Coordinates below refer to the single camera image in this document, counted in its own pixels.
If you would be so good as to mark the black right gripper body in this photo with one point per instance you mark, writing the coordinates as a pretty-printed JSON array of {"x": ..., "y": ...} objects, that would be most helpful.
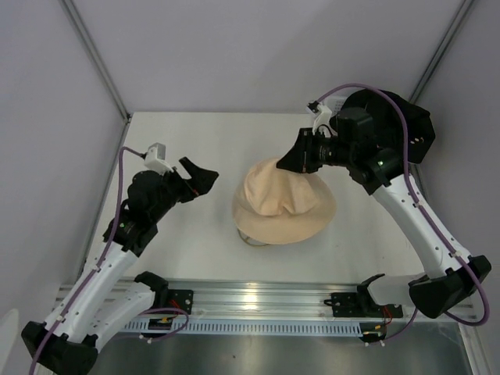
[{"x": 321, "y": 151}]

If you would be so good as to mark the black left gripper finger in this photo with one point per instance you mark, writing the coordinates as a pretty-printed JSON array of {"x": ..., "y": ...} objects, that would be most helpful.
[
  {"x": 194, "y": 171},
  {"x": 202, "y": 181}
]

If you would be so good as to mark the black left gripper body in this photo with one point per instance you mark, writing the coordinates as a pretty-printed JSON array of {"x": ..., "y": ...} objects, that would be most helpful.
[{"x": 176, "y": 190}]

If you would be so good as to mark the beige bucket hat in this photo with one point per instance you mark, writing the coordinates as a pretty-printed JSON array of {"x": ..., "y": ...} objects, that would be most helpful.
[{"x": 279, "y": 207}]

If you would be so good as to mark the black bucket hat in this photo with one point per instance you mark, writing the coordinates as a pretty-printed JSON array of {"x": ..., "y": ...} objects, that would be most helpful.
[{"x": 420, "y": 129}]

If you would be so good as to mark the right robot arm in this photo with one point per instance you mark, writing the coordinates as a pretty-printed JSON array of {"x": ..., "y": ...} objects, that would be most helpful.
[{"x": 376, "y": 136}]

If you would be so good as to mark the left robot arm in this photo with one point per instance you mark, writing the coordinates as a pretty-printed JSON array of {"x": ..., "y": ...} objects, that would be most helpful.
[{"x": 70, "y": 338}]

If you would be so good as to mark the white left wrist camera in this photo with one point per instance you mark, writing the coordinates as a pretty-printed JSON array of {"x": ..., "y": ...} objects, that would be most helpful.
[{"x": 155, "y": 159}]

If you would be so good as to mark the gold wire hat stand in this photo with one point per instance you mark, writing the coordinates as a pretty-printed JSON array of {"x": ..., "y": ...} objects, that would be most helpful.
[{"x": 250, "y": 241}]

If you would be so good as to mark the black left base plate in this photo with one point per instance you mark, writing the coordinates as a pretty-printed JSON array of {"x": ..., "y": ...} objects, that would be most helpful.
[{"x": 180, "y": 299}]

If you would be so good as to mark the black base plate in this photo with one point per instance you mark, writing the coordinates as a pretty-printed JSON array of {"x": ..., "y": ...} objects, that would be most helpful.
[
  {"x": 180, "y": 299},
  {"x": 359, "y": 305}
]

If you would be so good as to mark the aluminium mounting rail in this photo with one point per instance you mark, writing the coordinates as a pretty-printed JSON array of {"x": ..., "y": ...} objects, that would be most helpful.
[{"x": 249, "y": 301}]

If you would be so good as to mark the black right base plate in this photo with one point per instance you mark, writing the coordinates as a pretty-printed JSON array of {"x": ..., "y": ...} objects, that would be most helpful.
[{"x": 359, "y": 305}]

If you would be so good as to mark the white slotted cable duct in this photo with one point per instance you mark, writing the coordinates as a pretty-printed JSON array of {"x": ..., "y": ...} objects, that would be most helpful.
[{"x": 247, "y": 327}]

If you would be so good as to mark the left aluminium frame post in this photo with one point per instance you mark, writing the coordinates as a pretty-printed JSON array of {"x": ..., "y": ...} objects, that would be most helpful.
[{"x": 87, "y": 42}]

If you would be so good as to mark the aluminium frame post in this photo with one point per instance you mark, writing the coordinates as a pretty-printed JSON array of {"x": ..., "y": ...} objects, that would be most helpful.
[
  {"x": 456, "y": 24},
  {"x": 87, "y": 42}
]

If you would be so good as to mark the right aluminium frame post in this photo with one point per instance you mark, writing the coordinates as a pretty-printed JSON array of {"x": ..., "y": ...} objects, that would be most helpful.
[{"x": 456, "y": 24}]

